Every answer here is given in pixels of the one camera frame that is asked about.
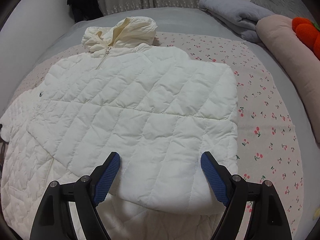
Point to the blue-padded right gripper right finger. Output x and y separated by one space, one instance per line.
218 178

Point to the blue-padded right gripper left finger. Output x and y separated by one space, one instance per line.
103 177

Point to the white quilted hooded jacket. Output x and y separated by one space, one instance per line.
155 106

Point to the cherry print bed sheet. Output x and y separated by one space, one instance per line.
267 145

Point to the pink folded quilt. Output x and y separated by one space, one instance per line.
298 61

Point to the folded grey blanket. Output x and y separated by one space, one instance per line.
239 16

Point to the grey bed cover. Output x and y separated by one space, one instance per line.
23 50

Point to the red pumpkin plush pillow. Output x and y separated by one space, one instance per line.
308 33

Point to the black hanging garment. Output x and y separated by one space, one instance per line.
85 10

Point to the grey quilted pillow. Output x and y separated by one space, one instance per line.
288 8

